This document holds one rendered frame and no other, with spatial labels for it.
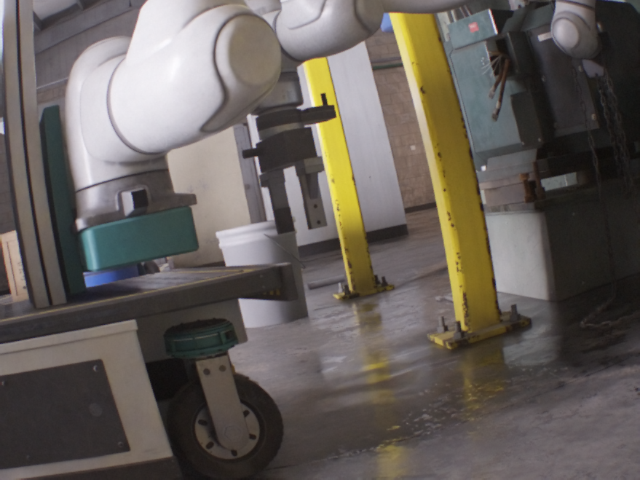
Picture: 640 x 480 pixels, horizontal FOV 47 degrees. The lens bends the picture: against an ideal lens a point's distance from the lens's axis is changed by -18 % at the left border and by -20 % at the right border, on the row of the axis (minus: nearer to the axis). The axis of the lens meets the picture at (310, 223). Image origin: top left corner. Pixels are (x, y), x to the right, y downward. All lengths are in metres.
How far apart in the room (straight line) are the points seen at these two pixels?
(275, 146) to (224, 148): 6.68
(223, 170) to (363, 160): 1.26
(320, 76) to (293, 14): 2.50
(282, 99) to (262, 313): 1.99
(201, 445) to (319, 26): 0.65
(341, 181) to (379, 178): 4.34
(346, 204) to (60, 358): 2.76
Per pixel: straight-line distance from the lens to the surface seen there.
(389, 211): 8.09
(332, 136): 3.76
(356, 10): 1.26
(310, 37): 1.30
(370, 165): 8.08
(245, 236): 3.27
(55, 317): 1.10
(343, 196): 3.74
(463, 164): 2.10
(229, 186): 8.03
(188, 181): 8.03
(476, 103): 2.58
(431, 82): 2.10
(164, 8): 1.05
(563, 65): 2.24
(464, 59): 2.60
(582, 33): 1.72
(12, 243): 8.20
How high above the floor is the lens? 0.38
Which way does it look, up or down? 1 degrees down
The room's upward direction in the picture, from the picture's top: 12 degrees counter-clockwise
